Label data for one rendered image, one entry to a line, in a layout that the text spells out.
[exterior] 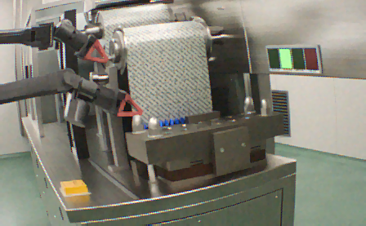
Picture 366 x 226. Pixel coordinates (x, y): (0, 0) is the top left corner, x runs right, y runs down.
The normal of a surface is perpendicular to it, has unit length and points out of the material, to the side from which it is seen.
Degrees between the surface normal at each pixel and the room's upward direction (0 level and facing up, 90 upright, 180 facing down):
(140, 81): 90
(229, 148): 90
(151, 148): 90
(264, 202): 90
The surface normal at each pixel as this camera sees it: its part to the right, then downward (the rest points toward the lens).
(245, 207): 0.40, 0.06
